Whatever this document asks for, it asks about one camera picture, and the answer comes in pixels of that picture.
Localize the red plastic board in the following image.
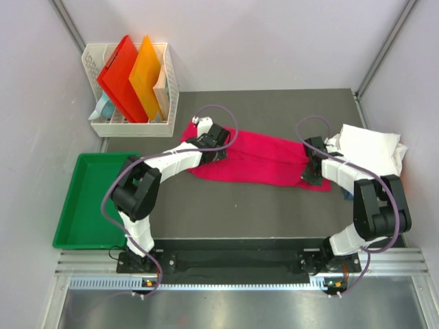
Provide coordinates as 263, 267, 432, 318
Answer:
97, 35, 148, 123

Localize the wooden board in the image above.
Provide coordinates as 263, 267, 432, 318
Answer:
153, 65, 170, 121

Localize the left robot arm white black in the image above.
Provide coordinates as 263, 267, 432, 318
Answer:
110, 118, 230, 273

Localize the green plastic tray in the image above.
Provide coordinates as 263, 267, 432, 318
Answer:
52, 152, 131, 249

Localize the orange plastic board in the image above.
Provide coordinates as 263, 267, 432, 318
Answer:
129, 36, 163, 122

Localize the folded white t shirt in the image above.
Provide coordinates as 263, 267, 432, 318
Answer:
338, 124, 407, 176

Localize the white plastic basket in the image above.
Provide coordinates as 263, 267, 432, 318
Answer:
82, 42, 179, 138

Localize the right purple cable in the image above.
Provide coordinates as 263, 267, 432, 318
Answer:
295, 115, 402, 299

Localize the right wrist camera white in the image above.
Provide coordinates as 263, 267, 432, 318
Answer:
324, 134, 343, 157

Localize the magenta t shirt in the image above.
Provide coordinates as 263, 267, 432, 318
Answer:
190, 127, 331, 192

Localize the white slotted cable duct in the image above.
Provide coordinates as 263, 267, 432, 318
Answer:
69, 276, 346, 291

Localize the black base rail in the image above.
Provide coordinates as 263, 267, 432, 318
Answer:
116, 238, 361, 284

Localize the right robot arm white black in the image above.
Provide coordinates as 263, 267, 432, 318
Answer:
298, 136, 412, 275

